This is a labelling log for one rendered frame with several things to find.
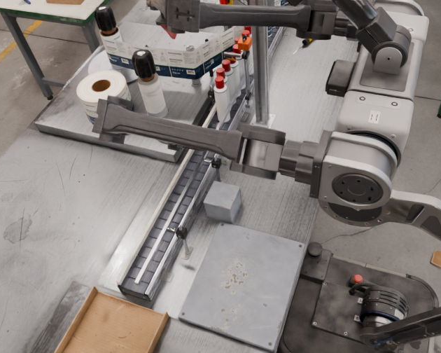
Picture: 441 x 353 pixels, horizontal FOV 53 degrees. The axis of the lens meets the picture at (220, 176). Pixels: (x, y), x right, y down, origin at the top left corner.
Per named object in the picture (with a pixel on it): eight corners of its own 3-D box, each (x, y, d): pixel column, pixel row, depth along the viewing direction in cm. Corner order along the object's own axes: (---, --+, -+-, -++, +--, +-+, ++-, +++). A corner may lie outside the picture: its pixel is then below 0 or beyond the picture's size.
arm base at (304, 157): (316, 200, 89) (321, 161, 80) (278, 191, 91) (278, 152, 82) (326, 169, 94) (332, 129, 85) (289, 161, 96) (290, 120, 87)
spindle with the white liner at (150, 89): (152, 104, 191) (136, 44, 168) (171, 107, 188) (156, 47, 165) (143, 118, 186) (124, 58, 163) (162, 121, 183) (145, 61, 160)
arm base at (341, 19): (362, 54, 117) (369, 12, 108) (331, 50, 119) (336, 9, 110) (367, 36, 122) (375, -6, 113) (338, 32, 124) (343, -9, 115)
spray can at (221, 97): (232, 116, 181) (228, 76, 165) (226, 125, 178) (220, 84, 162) (222, 113, 183) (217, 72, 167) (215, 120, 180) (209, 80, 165)
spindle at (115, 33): (116, 57, 214) (98, 1, 191) (132, 59, 211) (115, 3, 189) (107, 68, 208) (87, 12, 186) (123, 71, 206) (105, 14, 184)
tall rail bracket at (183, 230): (173, 244, 151) (164, 217, 139) (193, 249, 149) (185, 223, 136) (170, 251, 149) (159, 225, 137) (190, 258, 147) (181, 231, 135)
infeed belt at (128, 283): (274, 12, 234) (274, 5, 230) (289, 15, 231) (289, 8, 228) (123, 291, 141) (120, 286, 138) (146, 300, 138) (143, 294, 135)
